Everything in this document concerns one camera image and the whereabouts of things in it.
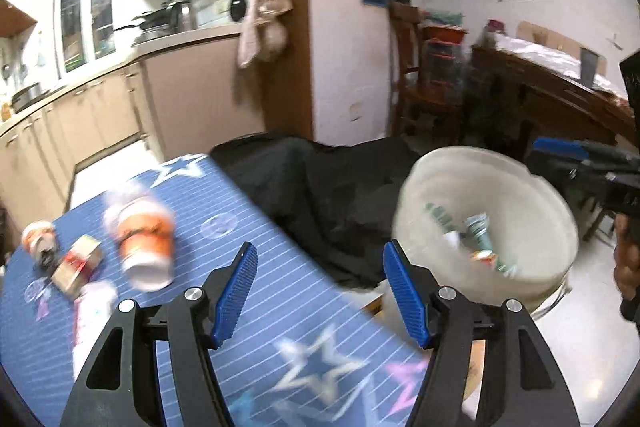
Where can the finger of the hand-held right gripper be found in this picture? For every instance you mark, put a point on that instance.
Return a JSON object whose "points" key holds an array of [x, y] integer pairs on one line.
{"points": [[560, 148], [565, 172]]}

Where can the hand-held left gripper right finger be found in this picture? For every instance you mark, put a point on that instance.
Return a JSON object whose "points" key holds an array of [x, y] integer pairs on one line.
{"points": [[405, 292]]}

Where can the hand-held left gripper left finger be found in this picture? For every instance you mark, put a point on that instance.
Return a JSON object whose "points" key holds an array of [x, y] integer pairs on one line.
{"points": [[235, 292]]}

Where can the white plastic bucket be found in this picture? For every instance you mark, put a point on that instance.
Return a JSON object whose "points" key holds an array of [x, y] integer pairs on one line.
{"points": [[525, 217]]}

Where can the silver foil wrapper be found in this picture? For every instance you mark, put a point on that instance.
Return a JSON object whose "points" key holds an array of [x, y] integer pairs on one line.
{"points": [[482, 232]]}

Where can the large orange paper cup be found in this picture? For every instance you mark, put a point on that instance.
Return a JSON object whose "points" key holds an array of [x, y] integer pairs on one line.
{"points": [[145, 232]]}

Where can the white printed plastic bag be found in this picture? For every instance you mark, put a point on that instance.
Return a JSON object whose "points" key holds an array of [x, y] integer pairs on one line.
{"points": [[95, 307]]}

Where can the red and cream box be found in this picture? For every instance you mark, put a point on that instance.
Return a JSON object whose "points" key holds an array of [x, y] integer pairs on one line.
{"points": [[75, 262]]}

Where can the small orange paper cup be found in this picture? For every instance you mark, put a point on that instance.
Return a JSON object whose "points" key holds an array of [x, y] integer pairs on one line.
{"points": [[37, 237]]}

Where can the person's right hand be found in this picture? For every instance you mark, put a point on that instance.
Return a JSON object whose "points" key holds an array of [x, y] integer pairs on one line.
{"points": [[630, 262]]}

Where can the dark wooden dining table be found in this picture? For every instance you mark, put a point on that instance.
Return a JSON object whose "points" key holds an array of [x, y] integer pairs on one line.
{"points": [[540, 107]]}

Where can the blue star-print tablecloth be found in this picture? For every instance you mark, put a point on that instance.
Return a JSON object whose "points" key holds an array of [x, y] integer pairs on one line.
{"points": [[280, 257]]}

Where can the grey cylindrical container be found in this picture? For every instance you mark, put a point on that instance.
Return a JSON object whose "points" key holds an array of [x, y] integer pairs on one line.
{"points": [[589, 67]]}

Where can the white table cover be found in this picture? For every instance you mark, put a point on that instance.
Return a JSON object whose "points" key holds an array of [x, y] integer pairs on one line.
{"points": [[540, 54]]}

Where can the light wooden board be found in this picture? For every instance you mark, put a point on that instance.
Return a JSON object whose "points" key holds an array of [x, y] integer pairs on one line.
{"points": [[550, 38]]}

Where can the black cloth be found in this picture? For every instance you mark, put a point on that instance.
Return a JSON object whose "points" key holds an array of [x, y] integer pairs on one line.
{"points": [[325, 197]]}

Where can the clear plastic container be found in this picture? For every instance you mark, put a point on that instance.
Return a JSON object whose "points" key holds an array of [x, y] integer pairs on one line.
{"points": [[445, 67]]}

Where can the red plastic basin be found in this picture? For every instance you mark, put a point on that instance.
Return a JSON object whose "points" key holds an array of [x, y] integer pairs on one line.
{"points": [[445, 34]]}

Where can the dark wooden chair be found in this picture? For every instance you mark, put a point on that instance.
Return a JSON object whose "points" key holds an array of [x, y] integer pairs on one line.
{"points": [[405, 57]]}

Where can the beige kitchen base cabinets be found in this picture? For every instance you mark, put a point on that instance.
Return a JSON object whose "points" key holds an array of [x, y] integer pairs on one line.
{"points": [[190, 97]]}

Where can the hanging pink cloth bag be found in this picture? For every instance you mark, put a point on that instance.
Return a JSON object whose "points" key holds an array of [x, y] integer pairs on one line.
{"points": [[265, 27]]}

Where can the steel kettle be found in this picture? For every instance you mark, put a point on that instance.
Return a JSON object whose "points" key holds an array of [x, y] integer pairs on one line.
{"points": [[184, 16]]}

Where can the black frying pan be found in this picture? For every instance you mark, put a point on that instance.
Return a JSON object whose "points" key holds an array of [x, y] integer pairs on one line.
{"points": [[150, 22]]}

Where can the silver cooking pot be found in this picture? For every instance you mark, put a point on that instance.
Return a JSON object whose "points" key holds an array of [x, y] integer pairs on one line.
{"points": [[26, 97]]}

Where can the yellow bottle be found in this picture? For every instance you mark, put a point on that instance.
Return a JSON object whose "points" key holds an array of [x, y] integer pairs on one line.
{"points": [[5, 111]]}

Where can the kitchen window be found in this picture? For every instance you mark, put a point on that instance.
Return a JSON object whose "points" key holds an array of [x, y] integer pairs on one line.
{"points": [[85, 12]]}

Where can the beige wall cabinet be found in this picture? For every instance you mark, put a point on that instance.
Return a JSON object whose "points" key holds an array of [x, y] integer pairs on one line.
{"points": [[15, 19]]}

